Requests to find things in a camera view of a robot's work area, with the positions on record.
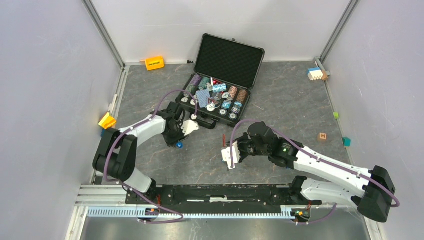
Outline red keyring with key bunch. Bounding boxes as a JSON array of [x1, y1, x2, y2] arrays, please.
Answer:
[[220, 134, 226, 163]]

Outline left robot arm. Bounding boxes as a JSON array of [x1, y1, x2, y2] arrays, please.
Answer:
[[92, 102, 187, 204]]

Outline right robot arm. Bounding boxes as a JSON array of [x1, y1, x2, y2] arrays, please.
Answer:
[[221, 119, 401, 223]]

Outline blue patterned card deck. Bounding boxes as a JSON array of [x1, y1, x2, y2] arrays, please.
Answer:
[[196, 89, 211, 108]]

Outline purple poker chip stack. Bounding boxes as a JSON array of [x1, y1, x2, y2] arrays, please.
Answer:
[[183, 74, 202, 98]]

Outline clear dealer button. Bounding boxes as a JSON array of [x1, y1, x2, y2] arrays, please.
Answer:
[[210, 92, 223, 109]]

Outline green poker chip stack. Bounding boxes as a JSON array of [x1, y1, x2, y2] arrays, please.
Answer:
[[198, 77, 212, 91]]

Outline light blue chip stack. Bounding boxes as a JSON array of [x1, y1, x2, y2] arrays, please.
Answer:
[[212, 83, 227, 93]]

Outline yellow orange block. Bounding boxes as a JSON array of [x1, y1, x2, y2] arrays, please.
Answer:
[[98, 112, 117, 130]]

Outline yellow toy block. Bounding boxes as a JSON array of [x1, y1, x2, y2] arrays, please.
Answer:
[[144, 56, 165, 71]]

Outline wooden letter cube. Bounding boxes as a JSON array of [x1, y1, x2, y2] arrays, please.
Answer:
[[317, 132, 328, 142]]

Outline black poker chip case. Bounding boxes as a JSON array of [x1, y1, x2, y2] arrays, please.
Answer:
[[175, 33, 265, 129]]

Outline white blue brick stack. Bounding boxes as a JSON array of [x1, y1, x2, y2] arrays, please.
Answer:
[[307, 67, 329, 81]]

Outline teal small cube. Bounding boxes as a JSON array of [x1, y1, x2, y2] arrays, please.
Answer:
[[342, 136, 352, 148]]

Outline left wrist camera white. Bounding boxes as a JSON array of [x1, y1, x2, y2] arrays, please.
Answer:
[[181, 114, 200, 136]]

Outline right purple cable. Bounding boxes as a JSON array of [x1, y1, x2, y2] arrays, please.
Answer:
[[229, 118, 401, 225]]

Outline purple cable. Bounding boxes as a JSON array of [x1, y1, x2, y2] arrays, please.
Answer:
[[229, 118, 401, 225], [101, 89, 199, 225]]

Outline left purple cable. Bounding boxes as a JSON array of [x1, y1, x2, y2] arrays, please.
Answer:
[[101, 89, 199, 225]]

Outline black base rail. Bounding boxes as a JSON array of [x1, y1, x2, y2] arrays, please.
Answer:
[[146, 184, 322, 214]]

